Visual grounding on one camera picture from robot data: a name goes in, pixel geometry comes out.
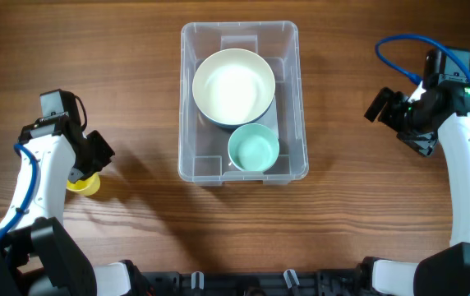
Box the yellow cup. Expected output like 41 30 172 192
67 173 100 197

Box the mint green small bowl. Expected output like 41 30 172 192
228 123 280 172

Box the cream bowl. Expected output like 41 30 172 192
191 49 276 123

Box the dark blue bowl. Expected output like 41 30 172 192
198 100 277 129

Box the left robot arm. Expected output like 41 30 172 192
0 90 149 295

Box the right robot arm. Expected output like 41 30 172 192
362 49 470 295

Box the clear plastic storage container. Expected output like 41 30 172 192
177 21 309 186

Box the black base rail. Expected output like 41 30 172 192
142 269 378 296

